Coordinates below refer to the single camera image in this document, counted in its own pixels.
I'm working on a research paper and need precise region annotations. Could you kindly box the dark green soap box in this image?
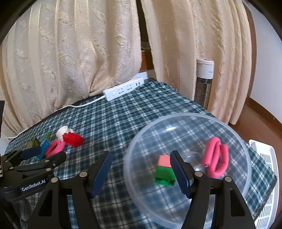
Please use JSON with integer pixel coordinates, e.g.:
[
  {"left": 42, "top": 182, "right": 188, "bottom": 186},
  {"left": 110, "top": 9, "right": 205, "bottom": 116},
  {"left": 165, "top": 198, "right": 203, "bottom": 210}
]
[{"left": 25, "top": 137, "right": 40, "bottom": 149}]

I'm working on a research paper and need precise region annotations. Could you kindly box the white plastic cap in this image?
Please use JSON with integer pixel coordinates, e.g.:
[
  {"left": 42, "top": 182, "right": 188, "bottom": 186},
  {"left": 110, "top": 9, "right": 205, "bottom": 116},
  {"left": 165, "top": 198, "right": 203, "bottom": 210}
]
[{"left": 56, "top": 125, "right": 74, "bottom": 141}]

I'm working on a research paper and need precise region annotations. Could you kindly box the red toy brick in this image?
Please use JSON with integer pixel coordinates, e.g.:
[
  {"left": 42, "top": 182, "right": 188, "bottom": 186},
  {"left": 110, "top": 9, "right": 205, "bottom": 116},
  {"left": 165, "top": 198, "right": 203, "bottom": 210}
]
[{"left": 63, "top": 132, "right": 83, "bottom": 147}]

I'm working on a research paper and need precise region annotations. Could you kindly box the pink foam hair roller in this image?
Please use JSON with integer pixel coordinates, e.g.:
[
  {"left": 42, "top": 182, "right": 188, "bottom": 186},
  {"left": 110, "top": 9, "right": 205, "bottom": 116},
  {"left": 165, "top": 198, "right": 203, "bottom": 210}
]
[{"left": 201, "top": 137, "right": 229, "bottom": 178}]

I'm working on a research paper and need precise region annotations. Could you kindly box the blue white medicine box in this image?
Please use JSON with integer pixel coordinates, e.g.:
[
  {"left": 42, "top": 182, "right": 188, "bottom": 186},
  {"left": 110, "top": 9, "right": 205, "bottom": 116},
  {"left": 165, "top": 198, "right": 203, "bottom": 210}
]
[{"left": 36, "top": 139, "right": 51, "bottom": 160}]

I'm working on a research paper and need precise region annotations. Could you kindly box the white plastic basket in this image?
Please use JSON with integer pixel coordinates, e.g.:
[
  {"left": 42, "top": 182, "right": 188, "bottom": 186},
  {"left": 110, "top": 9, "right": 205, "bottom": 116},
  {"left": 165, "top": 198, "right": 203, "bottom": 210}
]
[{"left": 246, "top": 139, "right": 279, "bottom": 228}]

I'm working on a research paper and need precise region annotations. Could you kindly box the clear plastic bowl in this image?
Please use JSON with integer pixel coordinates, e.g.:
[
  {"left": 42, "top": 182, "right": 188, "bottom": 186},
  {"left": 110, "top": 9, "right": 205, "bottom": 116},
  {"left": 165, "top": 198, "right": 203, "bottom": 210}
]
[{"left": 123, "top": 113, "right": 255, "bottom": 228}]

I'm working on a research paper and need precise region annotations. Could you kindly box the pink green toy brick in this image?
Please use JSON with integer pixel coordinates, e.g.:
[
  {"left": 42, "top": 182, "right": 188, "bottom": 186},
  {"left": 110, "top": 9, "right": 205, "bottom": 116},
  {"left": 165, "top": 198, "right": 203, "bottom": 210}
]
[{"left": 154, "top": 154, "right": 176, "bottom": 187}]

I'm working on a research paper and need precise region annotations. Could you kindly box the blue plaid bedsheet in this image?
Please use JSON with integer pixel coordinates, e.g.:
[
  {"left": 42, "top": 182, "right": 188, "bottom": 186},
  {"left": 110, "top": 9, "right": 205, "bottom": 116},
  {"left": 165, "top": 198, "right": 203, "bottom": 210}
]
[{"left": 4, "top": 78, "right": 277, "bottom": 229}]

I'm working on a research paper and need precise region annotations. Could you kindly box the white power strip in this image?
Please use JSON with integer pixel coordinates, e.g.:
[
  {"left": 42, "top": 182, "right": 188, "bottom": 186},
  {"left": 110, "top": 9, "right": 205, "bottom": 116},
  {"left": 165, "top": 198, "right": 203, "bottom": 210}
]
[{"left": 103, "top": 78, "right": 144, "bottom": 102}]

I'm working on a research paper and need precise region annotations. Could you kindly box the left cream curtain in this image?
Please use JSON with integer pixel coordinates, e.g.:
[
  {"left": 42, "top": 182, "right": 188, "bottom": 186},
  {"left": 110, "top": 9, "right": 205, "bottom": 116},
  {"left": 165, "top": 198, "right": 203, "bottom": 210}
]
[{"left": 1, "top": 1, "right": 142, "bottom": 137}]

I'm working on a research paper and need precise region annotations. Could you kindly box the cream curtain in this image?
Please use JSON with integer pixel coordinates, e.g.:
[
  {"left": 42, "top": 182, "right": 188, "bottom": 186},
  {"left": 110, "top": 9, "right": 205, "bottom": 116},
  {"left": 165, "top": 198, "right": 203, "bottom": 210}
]
[
  {"left": 1, "top": 1, "right": 142, "bottom": 137},
  {"left": 142, "top": 1, "right": 252, "bottom": 124}
]

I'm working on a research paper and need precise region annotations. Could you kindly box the white tower heater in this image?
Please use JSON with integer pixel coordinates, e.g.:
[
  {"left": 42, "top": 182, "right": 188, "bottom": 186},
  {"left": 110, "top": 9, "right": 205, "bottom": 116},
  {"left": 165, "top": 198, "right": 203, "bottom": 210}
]
[{"left": 194, "top": 58, "right": 215, "bottom": 109}]

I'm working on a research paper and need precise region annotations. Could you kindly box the right cream curtain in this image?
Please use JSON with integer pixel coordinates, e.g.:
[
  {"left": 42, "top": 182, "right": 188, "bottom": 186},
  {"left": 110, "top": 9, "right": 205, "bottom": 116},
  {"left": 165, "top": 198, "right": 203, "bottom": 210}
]
[{"left": 142, "top": 1, "right": 252, "bottom": 124}]

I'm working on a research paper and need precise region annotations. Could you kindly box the white power cable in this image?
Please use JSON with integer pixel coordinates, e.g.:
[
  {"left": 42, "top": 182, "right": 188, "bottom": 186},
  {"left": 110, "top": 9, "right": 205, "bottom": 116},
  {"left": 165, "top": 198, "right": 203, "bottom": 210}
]
[{"left": 4, "top": 94, "right": 106, "bottom": 139}]

